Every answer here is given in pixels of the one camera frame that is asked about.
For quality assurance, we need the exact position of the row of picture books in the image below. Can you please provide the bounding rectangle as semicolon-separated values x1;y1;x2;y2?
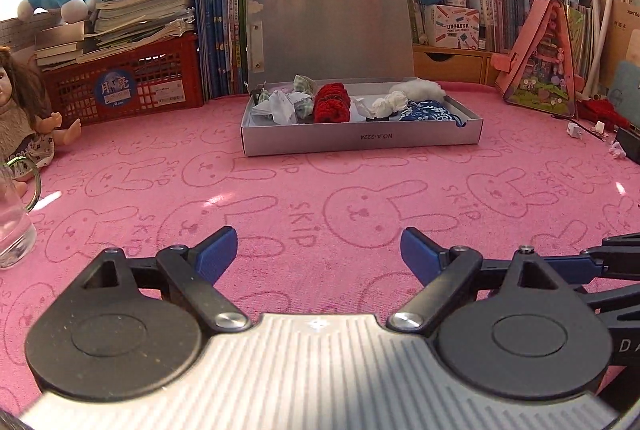
565;0;596;94

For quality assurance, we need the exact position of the wooden drawer shelf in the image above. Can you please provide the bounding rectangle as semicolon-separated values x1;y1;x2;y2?
411;43;501;86

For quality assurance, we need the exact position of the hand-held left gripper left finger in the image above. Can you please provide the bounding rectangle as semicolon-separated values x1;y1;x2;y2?
80;226;253;330

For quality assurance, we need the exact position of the grey grid board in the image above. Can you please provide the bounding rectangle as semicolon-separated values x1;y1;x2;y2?
0;15;43;48

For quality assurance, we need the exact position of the glass cup with green loop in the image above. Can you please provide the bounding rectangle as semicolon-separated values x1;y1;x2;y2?
0;157;43;270

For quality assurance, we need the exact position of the row of thin blue books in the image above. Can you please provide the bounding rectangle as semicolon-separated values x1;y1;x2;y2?
195;0;251;101

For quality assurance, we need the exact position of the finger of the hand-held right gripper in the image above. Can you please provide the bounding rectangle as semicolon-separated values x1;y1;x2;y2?
552;234;640;287
575;281;640;318

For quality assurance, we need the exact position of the red crocheted pouch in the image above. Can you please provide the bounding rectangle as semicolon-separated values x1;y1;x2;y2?
314;83;352;123

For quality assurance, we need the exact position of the pink triangular toy box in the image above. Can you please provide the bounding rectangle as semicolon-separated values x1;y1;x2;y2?
495;0;578;118

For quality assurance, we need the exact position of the stack of worn books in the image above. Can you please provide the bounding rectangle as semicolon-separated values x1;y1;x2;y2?
34;0;197;71

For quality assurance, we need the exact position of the white illustrated printer box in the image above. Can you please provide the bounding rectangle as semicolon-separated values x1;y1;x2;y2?
429;4;482;50

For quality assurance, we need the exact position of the green checked cloth scrunchie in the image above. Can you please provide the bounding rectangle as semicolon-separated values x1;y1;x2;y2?
252;74;317;125

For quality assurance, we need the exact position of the white pipe rack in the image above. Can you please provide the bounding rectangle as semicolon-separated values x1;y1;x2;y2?
582;0;626;94

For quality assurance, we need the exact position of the purple and white plush toy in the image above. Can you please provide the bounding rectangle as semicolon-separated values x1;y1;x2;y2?
389;79;446;101

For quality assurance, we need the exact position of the silver cardboard box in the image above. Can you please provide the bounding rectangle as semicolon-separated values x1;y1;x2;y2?
240;0;485;157

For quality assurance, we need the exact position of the light blue folder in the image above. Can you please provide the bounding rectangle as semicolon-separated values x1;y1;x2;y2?
607;60;640;118

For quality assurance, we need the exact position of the brown cardboard sheet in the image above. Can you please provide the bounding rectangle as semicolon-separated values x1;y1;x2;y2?
602;0;640;76

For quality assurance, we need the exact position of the red crocheted cloth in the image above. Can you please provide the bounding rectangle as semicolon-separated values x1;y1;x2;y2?
575;93;636;128

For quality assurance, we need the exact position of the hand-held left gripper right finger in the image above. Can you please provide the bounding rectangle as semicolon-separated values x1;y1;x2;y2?
386;226;566;330

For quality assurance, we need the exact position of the navy floral drawstring pouch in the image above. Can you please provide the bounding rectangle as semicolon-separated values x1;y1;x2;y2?
400;98;458;123

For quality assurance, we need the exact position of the brown-haired doll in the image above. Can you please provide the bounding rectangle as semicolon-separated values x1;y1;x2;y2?
0;45;82;183

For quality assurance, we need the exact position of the red plastic basket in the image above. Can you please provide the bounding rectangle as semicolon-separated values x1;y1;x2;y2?
42;34;206;126

